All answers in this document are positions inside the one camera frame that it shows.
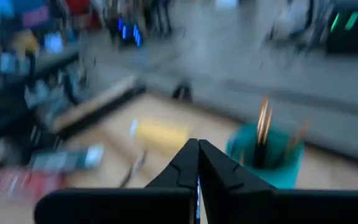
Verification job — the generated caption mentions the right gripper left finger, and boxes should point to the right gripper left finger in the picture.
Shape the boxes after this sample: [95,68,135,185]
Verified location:
[34,138,200,224]

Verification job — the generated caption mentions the large dark teal paint bottle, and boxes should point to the large dark teal paint bottle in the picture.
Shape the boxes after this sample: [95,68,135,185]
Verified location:
[29,144,106,174]

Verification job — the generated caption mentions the black box glowing lights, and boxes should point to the black box glowing lights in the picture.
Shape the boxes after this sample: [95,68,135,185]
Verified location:
[113,17,144,48]

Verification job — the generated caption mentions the large yellow paint bottle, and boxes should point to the large yellow paint bottle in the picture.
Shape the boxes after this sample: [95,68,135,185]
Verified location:
[129,118,190,151]

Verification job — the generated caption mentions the large red paint bottle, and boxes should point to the large red paint bottle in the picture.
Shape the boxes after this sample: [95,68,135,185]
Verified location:
[0,167,65,203]

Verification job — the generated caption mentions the teal plastic cup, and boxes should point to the teal plastic cup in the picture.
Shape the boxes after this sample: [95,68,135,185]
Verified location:
[225,123,306,190]

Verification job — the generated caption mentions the thin orange paintbrush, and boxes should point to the thin orange paintbrush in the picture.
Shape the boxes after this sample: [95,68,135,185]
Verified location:
[284,119,311,158]

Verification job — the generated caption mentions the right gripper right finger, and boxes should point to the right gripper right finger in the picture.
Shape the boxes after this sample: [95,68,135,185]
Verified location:
[198,139,358,224]

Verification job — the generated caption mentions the black aluminium table frame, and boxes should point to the black aluminium table frame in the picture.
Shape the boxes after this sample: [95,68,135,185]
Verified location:
[53,74,196,138]

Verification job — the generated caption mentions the thin black paintbrush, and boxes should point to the thin black paintbrush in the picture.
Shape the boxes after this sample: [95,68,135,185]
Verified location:
[118,149,149,189]

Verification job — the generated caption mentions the black paintbrush orange ferrule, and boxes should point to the black paintbrush orange ferrule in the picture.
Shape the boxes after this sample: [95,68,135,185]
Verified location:
[252,95,273,169]

